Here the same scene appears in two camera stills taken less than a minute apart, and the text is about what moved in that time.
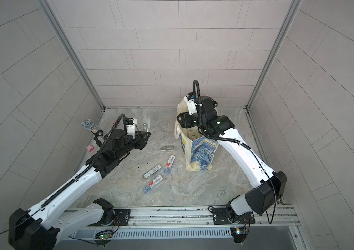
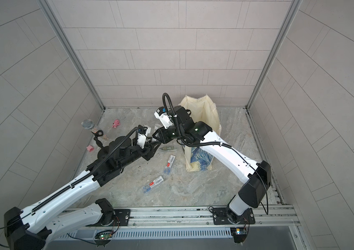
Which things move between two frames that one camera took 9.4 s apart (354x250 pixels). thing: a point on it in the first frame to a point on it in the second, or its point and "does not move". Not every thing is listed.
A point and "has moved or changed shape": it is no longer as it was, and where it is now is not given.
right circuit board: (239, 234) does not move
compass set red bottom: (146, 188) does not move
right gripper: (187, 120) to (165, 135)
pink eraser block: (90, 148) does not move
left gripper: (140, 139) to (149, 152)
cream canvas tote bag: (200, 151) has moved or changed shape
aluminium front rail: (271, 217) does not move
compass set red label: (167, 170) does not move
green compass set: (168, 148) does not move
